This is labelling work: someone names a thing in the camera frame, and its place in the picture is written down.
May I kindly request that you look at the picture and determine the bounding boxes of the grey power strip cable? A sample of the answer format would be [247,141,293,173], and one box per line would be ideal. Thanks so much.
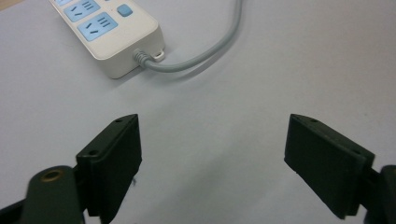
[133,0,244,74]

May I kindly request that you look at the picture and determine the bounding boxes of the white power strip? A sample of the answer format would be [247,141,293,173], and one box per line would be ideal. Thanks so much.
[48,0,166,79]

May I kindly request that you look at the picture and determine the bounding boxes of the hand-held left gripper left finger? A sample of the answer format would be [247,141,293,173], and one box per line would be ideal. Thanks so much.
[75,113,143,224]

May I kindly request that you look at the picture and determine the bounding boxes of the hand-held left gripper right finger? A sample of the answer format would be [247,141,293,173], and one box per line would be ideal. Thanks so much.
[283,113,376,220]

